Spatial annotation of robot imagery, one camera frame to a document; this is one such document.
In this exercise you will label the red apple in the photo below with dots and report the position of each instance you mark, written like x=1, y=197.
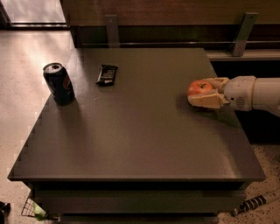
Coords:
x=199, y=87

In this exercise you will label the striped black white handle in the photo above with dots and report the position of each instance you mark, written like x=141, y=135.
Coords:
x=254, y=203

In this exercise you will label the grey drawer cabinet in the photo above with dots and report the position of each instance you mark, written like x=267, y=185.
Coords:
x=136, y=151

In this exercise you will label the black snack bar wrapper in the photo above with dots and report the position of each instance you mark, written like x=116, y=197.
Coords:
x=107, y=75

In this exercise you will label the left metal bracket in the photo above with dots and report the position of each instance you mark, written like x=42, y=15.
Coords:
x=112, y=31

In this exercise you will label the horizontal metal rail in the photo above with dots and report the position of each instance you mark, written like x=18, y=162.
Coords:
x=254, y=44

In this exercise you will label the metal bracket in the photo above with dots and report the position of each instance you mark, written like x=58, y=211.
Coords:
x=242, y=36
x=112, y=31

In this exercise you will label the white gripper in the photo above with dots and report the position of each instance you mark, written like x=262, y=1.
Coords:
x=239, y=93

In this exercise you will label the black pepsi can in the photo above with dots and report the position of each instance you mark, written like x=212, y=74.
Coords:
x=59, y=83

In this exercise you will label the wire basket with green item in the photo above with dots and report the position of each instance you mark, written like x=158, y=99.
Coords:
x=32, y=210

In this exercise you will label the dark object at floor edge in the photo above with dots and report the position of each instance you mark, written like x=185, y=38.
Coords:
x=5, y=209

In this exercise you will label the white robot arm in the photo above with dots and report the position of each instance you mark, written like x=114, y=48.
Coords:
x=266, y=95

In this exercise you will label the right metal bracket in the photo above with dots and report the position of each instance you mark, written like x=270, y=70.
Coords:
x=242, y=36

